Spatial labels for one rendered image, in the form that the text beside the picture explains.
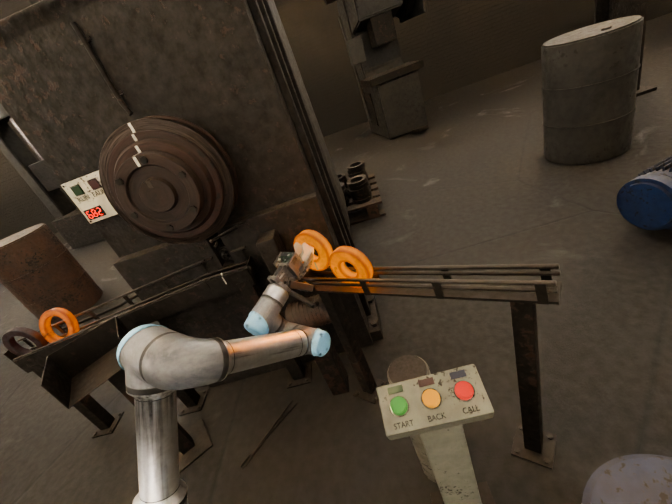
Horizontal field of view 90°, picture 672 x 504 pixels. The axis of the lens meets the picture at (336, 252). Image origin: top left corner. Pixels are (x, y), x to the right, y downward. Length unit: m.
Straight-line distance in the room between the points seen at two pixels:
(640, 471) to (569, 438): 0.53
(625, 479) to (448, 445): 0.34
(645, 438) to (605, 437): 0.11
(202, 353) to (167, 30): 1.07
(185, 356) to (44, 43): 1.22
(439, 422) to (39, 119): 1.65
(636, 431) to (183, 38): 1.97
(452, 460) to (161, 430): 0.69
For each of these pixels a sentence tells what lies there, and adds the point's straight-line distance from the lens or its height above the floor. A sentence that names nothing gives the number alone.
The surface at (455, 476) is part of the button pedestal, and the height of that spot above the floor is 0.32.
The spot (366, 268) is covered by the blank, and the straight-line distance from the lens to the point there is 1.07.
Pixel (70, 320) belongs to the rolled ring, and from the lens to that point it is 2.04.
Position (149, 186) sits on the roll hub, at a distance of 1.31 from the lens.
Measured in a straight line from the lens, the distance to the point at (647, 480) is 1.01.
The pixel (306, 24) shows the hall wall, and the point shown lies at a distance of 7.33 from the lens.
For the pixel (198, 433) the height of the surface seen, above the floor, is 0.01.
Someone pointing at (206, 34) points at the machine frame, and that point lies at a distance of 1.41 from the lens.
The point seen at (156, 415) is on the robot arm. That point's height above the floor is 0.79.
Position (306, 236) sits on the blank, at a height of 0.84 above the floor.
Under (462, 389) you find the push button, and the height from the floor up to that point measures 0.61.
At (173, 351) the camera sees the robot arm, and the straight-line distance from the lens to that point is 0.78.
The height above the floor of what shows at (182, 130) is 1.27.
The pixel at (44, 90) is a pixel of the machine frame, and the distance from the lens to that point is 1.68.
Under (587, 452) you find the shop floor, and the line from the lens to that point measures 1.51.
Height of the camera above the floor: 1.31
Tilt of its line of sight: 28 degrees down
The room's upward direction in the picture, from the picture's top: 21 degrees counter-clockwise
